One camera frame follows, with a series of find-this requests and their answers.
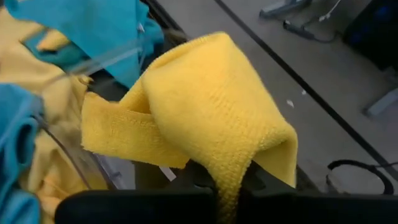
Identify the black power strip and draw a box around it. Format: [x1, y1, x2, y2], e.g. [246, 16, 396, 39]
[282, 19, 315, 40]

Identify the black computer tower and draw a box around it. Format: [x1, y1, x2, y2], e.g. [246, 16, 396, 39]
[343, 0, 398, 71]

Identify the blue microfiber towel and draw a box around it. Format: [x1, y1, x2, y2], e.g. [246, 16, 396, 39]
[4, 0, 165, 90]
[0, 83, 44, 224]

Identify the grey desk leg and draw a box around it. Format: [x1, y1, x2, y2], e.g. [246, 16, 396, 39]
[259, 0, 313, 19]
[362, 88, 398, 118]

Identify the yellow microfiber towel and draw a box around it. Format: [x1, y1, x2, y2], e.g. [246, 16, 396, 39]
[0, 7, 108, 224]
[80, 30, 299, 224]

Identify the black coiled floor cable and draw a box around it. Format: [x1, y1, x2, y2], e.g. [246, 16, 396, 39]
[325, 158, 398, 196]

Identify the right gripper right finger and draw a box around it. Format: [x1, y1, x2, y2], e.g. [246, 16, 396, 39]
[241, 161, 398, 224]

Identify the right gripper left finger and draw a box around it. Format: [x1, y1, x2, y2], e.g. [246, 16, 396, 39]
[55, 161, 218, 224]

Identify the clear plastic basket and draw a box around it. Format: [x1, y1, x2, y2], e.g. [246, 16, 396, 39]
[18, 26, 150, 190]

